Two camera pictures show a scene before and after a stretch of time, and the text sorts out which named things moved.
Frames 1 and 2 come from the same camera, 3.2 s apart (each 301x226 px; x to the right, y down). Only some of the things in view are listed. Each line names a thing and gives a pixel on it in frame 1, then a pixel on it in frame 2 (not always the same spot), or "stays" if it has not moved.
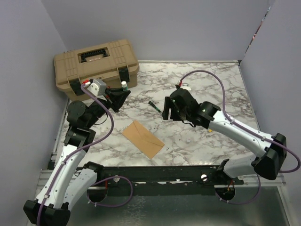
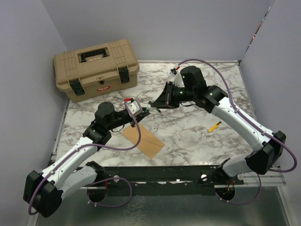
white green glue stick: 124,85 → 148,108
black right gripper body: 176,114 → 181,95
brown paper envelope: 142,138 stays
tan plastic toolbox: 113,61 stays
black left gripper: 115,99 → 139,117
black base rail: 165,180 stays
